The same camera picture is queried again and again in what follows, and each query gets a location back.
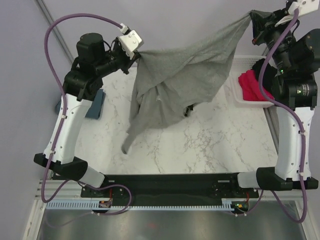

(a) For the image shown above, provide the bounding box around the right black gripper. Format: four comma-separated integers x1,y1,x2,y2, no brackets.
252,6,302,74

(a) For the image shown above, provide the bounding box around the grey t shirt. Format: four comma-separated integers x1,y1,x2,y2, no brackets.
121,13,251,154

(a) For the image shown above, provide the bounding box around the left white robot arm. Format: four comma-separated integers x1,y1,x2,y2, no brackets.
33,30,143,197

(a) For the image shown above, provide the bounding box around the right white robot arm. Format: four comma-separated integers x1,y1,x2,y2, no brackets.
229,9,320,197

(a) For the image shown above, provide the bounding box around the black t shirt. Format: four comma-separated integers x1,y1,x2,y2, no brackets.
251,58,278,93

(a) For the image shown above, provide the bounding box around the white plastic basket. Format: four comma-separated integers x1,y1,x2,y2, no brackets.
226,54,276,109

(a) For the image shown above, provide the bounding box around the folded blue t shirt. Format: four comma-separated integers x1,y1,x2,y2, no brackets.
65,89,106,122

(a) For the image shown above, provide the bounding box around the red t shirt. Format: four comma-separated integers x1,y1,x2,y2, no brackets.
238,69,268,102

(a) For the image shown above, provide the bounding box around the right corner aluminium post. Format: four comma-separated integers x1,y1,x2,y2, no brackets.
262,46,269,57

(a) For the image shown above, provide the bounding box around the corner aluminium post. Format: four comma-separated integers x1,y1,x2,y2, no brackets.
262,46,269,57
34,0,74,64

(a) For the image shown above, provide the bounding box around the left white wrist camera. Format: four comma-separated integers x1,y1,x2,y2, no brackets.
118,30,144,60

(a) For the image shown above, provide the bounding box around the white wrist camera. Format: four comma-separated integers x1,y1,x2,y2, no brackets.
274,0,320,27
118,30,144,60

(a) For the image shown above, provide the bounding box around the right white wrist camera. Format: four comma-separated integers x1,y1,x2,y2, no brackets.
274,0,320,27

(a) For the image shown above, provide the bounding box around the left corner aluminium post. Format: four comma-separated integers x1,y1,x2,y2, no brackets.
34,0,74,64

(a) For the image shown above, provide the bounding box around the aluminium frame rail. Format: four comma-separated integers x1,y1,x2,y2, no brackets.
44,180,303,201

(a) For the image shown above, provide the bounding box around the white slotted cable duct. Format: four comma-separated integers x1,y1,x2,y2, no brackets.
46,198,249,211

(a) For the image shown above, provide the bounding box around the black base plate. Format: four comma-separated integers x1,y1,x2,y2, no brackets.
80,173,259,205

